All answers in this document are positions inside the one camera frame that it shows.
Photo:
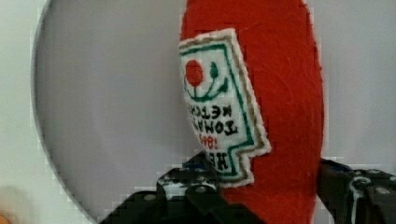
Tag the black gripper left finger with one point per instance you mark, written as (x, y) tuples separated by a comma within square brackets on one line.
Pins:
[(189, 194)]

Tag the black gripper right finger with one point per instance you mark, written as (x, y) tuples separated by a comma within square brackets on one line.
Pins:
[(357, 196)]

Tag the red felt ketchup bottle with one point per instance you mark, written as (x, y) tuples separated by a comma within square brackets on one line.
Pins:
[(281, 55)]

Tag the grey round plate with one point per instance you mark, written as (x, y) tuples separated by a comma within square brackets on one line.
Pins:
[(108, 103)]

